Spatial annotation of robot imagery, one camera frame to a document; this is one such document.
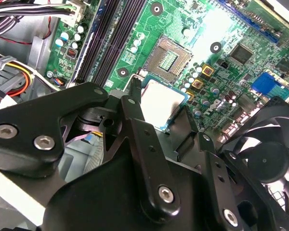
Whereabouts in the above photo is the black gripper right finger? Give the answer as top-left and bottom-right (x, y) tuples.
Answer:
(170, 105), (280, 231)

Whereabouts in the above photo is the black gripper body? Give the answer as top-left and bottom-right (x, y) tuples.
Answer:
(42, 107), (220, 231)

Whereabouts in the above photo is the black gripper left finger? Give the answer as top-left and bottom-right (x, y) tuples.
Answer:
(0, 77), (182, 218)

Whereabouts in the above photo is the silver CPU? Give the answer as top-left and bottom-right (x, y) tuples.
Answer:
(141, 73), (191, 132)

